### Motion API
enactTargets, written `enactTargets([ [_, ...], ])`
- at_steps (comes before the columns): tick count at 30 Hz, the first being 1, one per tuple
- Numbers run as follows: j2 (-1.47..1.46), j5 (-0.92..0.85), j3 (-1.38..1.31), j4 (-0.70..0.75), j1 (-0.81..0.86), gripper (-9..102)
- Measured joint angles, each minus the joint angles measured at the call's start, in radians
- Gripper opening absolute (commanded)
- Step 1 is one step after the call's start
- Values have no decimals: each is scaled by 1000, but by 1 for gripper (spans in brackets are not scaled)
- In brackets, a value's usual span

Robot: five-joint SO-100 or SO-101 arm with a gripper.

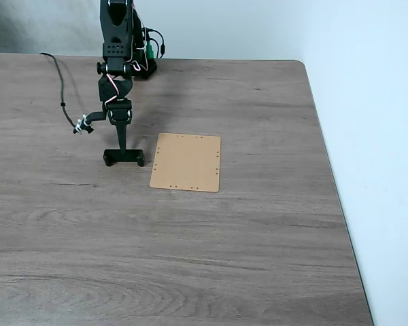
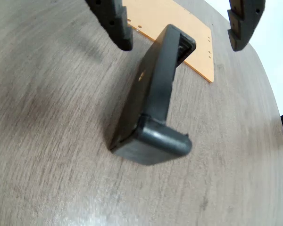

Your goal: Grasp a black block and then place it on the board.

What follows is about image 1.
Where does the black camera cable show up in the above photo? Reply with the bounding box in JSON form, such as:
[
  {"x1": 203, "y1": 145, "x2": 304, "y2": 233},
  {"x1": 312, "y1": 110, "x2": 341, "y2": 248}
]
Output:
[{"x1": 39, "y1": 52, "x2": 80, "y2": 129}]

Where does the black U-shaped block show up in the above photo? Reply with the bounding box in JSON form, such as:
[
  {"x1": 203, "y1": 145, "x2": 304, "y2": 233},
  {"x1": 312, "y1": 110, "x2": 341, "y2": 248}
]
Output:
[{"x1": 103, "y1": 148, "x2": 146, "y2": 168}]

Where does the small camera on bracket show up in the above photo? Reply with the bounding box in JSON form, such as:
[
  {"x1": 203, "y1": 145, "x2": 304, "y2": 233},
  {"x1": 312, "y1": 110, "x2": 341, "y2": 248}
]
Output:
[{"x1": 72, "y1": 111, "x2": 108, "y2": 136}]

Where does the tan board with holes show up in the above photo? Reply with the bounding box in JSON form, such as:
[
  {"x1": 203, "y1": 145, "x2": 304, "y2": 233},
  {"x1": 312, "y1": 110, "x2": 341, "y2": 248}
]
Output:
[{"x1": 148, "y1": 132, "x2": 222, "y2": 194}]

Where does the black power cable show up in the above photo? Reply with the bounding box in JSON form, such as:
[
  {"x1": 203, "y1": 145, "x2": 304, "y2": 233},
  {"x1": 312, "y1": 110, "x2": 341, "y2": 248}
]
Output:
[{"x1": 143, "y1": 28, "x2": 167, "y2": 59}]

